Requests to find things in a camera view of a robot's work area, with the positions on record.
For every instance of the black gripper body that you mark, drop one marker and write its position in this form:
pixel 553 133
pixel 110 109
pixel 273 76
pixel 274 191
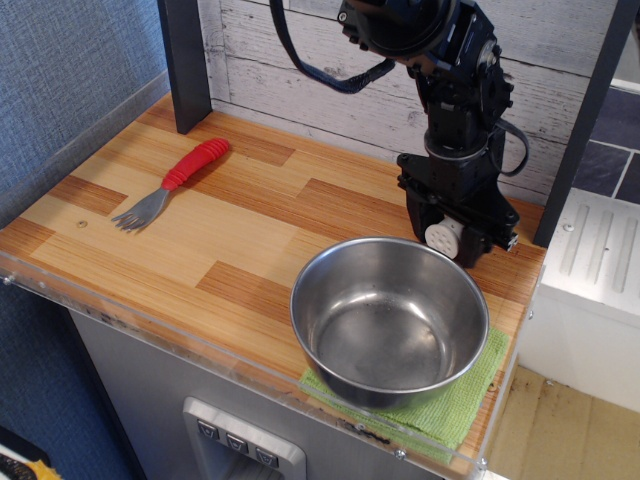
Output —
pixel 463 183

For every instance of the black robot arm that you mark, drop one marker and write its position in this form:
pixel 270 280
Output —
pixel 451 52

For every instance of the white ribbed appliance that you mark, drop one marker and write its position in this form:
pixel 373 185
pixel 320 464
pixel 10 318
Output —
pixel 583 329

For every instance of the yellow object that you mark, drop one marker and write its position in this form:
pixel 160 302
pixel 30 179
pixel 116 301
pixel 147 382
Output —
pixel 42 471

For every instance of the stainless steel bowl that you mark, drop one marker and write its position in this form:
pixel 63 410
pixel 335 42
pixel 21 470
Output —
pixel 387 323

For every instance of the green cloth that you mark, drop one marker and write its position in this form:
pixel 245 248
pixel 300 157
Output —
pixel 446 419

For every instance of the grey control panel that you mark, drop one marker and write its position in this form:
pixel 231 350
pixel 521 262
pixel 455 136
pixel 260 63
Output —
pixel 227 447

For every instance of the white salt shaker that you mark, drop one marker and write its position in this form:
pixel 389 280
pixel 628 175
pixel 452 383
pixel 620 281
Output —
pixel 445 237

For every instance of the dark right frame post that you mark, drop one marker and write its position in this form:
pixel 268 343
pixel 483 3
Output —
pixel 604 69

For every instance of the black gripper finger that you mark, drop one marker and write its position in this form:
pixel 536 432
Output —
pixel 423 213
pixel 479 238

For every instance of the red handled fork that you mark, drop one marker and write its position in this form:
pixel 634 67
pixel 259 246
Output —
pixel 151 206

